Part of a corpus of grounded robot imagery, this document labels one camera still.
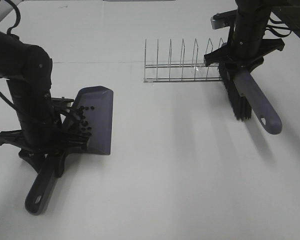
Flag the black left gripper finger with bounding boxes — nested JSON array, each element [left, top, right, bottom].
[[18, 149, 44, 173], [53, 149, 74, 178]]

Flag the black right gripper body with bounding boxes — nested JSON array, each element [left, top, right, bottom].
[[204, 24, 285, 67]]

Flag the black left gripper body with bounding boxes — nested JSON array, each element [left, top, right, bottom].
[[0, 93, 88, 154]]

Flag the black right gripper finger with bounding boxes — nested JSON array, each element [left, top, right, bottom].
[[247, 57, 264, 73], [204, 56, 224, 67]]

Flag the grey hand brush black bristles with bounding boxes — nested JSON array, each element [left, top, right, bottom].
[[218, 63, 283, 135]]

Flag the pile of coffee beans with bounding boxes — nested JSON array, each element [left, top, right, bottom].
[[68, 105, 93, 137]]

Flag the grey plastic dustpan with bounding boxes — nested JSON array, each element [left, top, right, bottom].
[[25, 86, 114, 216]]

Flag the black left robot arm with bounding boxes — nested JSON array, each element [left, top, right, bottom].
[[0, 31, 88, 172]]

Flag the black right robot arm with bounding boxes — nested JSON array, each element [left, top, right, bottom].
[[204, 0, 300, 72]]

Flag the metal wire rack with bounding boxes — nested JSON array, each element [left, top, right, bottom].
[[143, 38, 221, 84]]

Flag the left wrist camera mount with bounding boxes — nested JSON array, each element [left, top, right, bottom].
[[51, 97, 74, 110]]

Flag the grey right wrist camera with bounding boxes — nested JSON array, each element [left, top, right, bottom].
[[210, 10, 237, 30]]

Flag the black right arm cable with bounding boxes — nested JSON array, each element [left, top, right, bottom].
[[263, 9, 295, 38]]

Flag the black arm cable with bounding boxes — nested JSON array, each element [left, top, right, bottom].
[[263, 9, 295, 38], [0, 0, 21, 106]]

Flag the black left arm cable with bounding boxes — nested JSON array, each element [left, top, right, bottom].
[[0, 0, 21, 106]]

